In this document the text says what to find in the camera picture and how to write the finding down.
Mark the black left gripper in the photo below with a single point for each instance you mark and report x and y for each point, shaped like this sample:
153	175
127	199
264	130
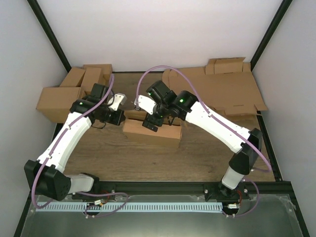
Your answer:
120	118

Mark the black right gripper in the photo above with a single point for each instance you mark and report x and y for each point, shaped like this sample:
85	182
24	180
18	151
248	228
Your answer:
157	122

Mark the brown cardboard box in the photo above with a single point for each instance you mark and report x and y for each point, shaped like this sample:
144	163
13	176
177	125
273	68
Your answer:
166	135

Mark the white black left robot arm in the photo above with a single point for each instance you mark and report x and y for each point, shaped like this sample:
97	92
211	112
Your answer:
45	175

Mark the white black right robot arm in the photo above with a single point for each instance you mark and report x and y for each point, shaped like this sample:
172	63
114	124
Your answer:
163	103

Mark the small folded cardboard box rear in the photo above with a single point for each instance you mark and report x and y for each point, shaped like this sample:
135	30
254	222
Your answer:
107	69

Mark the large folded cardboard box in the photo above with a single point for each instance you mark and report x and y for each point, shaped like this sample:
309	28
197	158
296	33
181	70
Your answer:
55	102

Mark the stack of flat cardboard blanks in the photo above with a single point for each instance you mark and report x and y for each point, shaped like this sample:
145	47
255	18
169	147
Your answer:
227	85

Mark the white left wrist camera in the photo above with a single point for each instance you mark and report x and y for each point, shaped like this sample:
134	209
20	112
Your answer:
117	100

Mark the light blue slotted cable duct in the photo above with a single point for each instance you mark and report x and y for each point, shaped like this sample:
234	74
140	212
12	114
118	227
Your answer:
200	207

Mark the black left frame post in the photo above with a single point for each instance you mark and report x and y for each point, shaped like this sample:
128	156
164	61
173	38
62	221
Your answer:
39	14

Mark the black frame post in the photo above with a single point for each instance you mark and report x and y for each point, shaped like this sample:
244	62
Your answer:
39	14
280	13

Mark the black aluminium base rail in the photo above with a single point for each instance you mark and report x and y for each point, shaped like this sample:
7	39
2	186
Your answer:
210	190

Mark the black right frame post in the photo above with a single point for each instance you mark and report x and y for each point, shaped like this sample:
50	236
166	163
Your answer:
280	13

